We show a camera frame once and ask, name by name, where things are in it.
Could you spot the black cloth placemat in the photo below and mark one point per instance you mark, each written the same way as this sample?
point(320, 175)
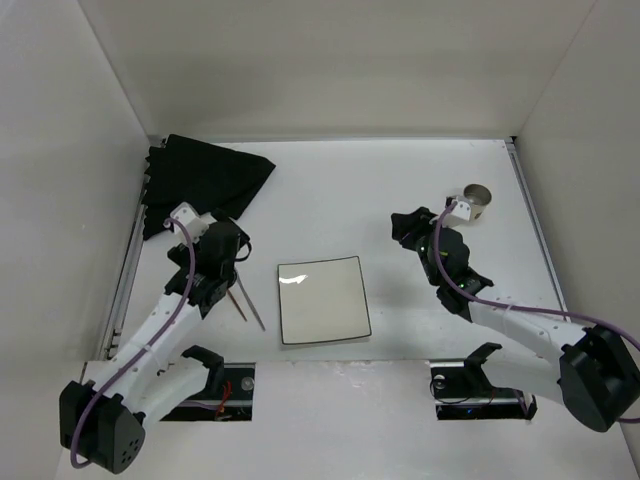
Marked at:
point(206, 176)

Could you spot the copper fork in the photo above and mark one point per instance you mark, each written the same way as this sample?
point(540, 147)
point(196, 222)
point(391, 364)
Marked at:
point(230, 295)

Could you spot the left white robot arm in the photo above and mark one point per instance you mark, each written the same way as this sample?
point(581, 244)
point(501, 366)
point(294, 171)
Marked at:
point(104, 420)

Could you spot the left aluminium frame rail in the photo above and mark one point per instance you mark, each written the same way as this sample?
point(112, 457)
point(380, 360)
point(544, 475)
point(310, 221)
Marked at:
point(114, 323)

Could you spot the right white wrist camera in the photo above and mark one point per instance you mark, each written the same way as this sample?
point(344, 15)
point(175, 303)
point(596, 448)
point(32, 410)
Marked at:
point(462, 207)

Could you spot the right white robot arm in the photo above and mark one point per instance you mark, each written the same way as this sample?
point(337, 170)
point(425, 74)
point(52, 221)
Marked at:
point(578, 361)

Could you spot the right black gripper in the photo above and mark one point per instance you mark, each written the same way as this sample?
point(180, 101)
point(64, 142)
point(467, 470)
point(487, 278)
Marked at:
point(417, 226)

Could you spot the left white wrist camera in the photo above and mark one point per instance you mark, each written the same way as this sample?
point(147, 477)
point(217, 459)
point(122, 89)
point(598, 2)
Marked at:
point(189, 218)

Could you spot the aluminium frame rail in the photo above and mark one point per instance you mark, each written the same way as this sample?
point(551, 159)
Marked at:
point(511, 147)
point(114, 323)

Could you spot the silver knife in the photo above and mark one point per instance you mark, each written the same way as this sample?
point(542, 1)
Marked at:
point(250, 303)

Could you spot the white square plate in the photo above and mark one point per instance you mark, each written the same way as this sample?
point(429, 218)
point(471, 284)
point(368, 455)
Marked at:
point(323, 302)

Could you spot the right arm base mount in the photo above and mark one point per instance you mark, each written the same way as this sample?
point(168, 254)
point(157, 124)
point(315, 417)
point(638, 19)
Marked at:
point(462, 393)

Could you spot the right aluminium frame rail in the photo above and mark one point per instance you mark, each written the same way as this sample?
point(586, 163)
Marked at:
point(511, 147)

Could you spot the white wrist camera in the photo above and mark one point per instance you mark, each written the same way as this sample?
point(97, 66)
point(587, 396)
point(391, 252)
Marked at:
point(462, 207)
point(189, 218)

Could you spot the metal cup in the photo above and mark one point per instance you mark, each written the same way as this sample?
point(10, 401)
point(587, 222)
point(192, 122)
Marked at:
point(479, 197)

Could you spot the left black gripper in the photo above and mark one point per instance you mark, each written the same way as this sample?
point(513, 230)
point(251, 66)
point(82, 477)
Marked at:
point(220, 220)

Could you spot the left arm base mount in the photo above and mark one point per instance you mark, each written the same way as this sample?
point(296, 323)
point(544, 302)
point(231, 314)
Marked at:
point(230, 401)

